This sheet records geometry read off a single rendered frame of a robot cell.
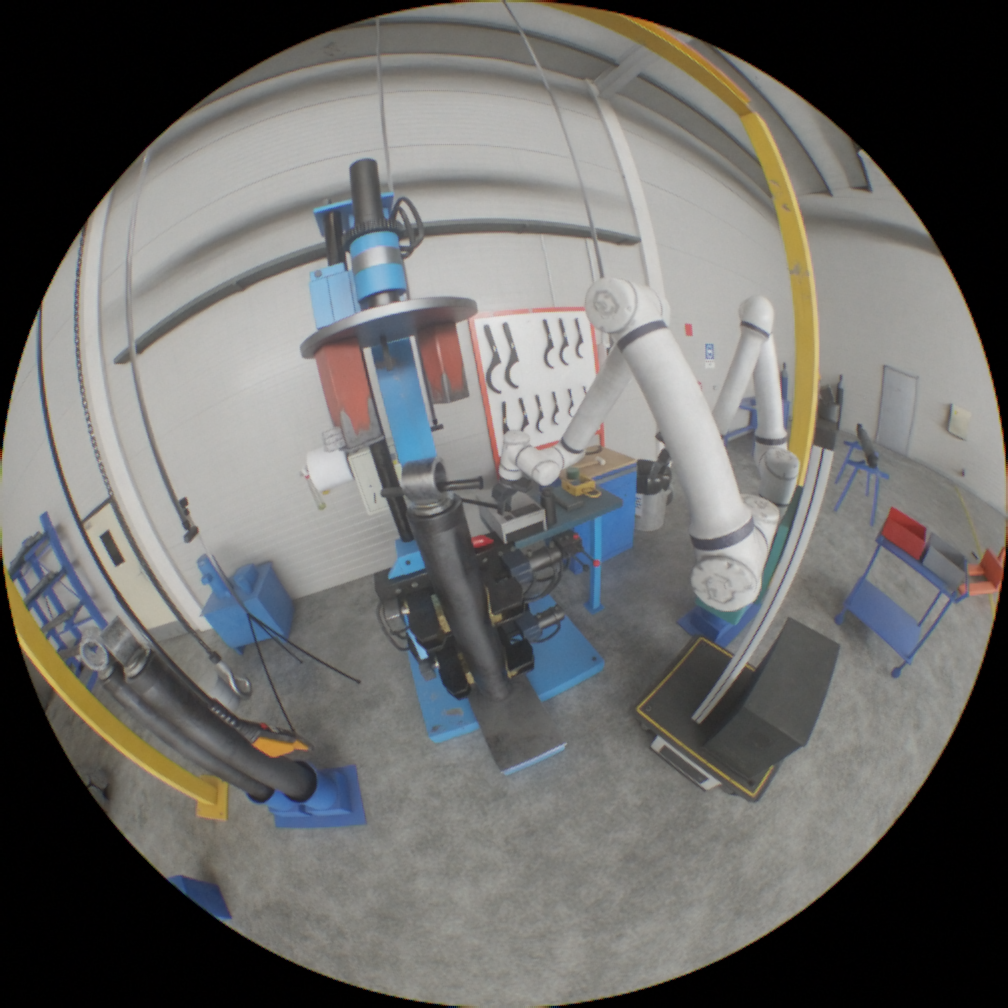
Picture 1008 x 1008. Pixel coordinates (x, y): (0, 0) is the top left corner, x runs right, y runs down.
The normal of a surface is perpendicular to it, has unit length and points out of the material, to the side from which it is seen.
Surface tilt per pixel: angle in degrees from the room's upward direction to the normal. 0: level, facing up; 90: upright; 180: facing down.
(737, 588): 92
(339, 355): 90
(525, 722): 0
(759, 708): 0
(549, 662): 0
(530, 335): 90
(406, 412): 90
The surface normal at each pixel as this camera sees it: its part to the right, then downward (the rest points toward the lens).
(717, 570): -0.73, 0.46
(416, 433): 0.38, 0.37
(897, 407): -0.91, 0.31
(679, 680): -0.16, -0.87
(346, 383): 0.76, 0.19
